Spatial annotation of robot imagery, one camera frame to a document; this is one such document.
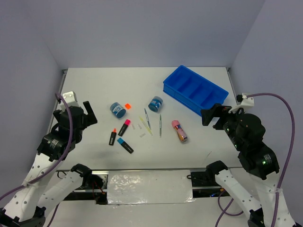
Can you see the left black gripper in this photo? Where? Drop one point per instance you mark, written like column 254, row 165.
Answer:
column 90, row 118

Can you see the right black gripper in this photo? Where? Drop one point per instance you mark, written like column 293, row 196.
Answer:
column 217, row 109

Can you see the yellow thin pen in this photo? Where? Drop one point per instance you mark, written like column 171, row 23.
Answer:
column 146, row 126

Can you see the blue cap black highlighter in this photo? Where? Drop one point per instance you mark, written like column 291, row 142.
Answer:
column 125, row 145

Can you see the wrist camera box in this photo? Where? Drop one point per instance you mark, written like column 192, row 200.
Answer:
column 70, row 99
column 245, row 103

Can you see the left blue jar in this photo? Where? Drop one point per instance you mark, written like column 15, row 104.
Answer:
column 117, row 110

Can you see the blue thin pen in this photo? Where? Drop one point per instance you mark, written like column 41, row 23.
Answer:
column 147, row 119

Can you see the pink cap black highlighter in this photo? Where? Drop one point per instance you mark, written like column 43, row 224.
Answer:
column 124, row 127

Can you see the silver foil plate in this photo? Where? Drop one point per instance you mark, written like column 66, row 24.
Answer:
column 149, row 187

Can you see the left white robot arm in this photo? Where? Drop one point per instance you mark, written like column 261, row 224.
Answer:
column 31, row 204

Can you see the pink cap glue tube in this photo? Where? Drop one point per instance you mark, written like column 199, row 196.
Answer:
column 179, row 130

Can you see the orange tip black highlighter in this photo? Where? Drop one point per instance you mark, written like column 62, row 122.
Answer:
column 112, row 137

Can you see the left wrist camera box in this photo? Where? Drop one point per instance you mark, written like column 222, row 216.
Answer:
column 70, row 99

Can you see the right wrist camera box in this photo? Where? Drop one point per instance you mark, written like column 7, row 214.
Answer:
column 245, row 103

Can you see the blue compartment tray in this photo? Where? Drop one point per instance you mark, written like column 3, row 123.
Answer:
column 192, row 90

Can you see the blue jar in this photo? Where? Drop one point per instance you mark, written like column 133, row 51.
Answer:
column 117, row 110
column 155, row 104

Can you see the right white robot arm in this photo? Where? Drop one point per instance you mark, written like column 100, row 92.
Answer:
column 258, row 193

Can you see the green thin pen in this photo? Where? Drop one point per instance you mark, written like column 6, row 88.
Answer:
column 160, row 126

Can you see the orange highlighter cap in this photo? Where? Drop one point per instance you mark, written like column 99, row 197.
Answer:
column 128, row 106

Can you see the right blue jar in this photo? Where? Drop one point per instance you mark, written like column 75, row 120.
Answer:
column 155, row 104

